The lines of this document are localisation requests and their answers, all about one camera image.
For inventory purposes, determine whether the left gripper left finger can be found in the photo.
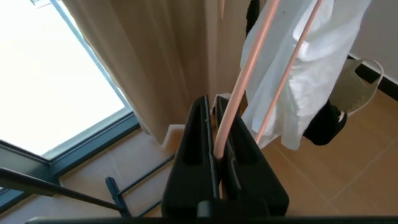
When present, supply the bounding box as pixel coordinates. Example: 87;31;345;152
160;95;220;218

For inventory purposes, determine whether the beige curtain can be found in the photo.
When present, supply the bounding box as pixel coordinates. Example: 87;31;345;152
60;0;268;146

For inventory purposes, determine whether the white garment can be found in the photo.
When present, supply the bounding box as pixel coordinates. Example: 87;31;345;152
239;0;373;151

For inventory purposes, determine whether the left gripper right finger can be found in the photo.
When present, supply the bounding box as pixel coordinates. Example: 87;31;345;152
214;95;290;218

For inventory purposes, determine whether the white laundry basket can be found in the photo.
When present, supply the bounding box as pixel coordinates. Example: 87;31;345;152
328;58;385;118

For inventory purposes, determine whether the black garment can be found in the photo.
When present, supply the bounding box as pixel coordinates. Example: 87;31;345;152
303;99;348;146

